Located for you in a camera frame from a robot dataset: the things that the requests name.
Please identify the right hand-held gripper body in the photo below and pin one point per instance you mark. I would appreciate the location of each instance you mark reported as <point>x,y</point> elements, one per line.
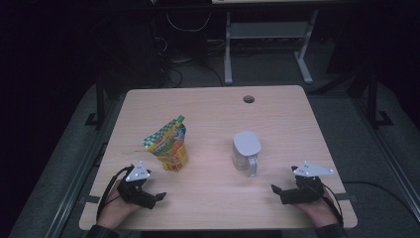
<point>305,193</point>

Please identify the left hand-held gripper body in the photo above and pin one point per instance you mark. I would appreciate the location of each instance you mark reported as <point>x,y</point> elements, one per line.
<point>135,193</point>

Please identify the yellow snack pouch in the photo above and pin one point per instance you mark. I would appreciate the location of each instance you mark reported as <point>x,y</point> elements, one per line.
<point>171,148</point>

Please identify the clear container with white lid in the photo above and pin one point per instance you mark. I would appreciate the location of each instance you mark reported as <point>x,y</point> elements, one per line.
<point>246,142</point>

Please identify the person's right hand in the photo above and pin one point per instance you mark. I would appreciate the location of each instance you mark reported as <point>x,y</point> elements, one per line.
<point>320,211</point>

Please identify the person's left hand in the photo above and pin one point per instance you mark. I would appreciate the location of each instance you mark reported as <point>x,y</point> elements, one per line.
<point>115,211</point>

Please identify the grey tape strip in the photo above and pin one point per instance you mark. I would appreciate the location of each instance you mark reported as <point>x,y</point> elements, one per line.
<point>92,199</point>
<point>345,197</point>

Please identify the black metal stand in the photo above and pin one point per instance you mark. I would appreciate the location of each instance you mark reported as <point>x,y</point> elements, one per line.
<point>372,99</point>
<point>100,105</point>

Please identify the white-framed desk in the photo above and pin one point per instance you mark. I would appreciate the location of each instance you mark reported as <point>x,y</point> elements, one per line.
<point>264,30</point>

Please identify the grey metal rail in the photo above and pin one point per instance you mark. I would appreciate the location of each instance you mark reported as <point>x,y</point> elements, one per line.
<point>77,191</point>
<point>389,155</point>

